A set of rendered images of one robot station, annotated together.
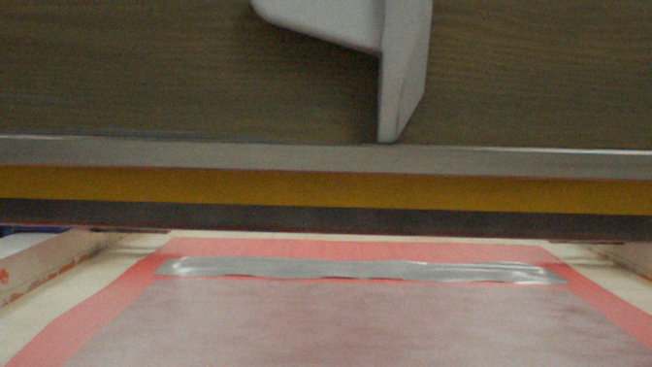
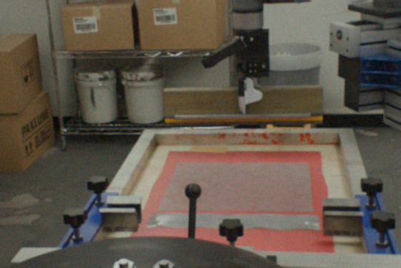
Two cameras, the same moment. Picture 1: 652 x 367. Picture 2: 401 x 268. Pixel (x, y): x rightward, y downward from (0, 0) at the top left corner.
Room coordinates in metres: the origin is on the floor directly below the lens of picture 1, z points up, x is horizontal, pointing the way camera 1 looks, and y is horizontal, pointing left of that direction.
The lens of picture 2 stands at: (2.00, 0.06, 1.59)
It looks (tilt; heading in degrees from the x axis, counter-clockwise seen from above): 18 degrees down; 187
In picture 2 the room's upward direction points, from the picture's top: 3 degrees counter-clockwise
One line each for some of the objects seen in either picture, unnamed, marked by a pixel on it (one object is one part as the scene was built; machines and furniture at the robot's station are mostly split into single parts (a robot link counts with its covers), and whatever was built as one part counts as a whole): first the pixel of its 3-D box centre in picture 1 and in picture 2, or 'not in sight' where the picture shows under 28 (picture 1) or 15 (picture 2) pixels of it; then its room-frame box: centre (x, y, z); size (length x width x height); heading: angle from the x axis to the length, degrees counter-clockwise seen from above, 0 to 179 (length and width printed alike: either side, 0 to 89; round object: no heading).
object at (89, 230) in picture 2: not in sight; (90, 233); (0.77, -0.31, 0.98); 0.30 x 0.05 x 0.07; 179
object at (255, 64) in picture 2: not in sight; (251, 53); (0.28, 0.00, 1.24); 0.09 x 0.08 x 0.12; 89
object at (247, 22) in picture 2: not in sight; (248, 21); (0.28, -0.01, 1.32); 0.08 x 0.08 x 0.05
